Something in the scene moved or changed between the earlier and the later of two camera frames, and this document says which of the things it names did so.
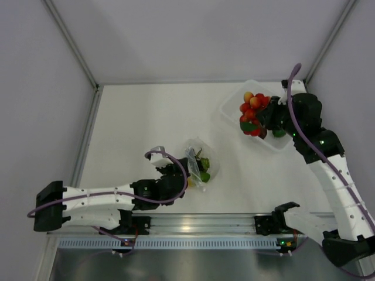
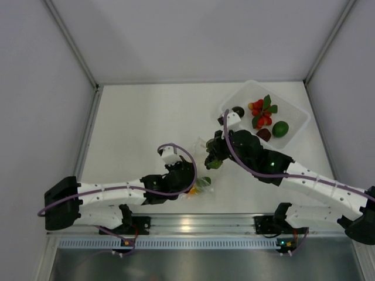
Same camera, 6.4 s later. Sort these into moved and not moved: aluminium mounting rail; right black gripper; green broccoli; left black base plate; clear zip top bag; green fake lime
Moved: green broccoli; clear zip top bag; right black gripper
Not moved: aluminium mounting rail; left black base plate; green fake lime
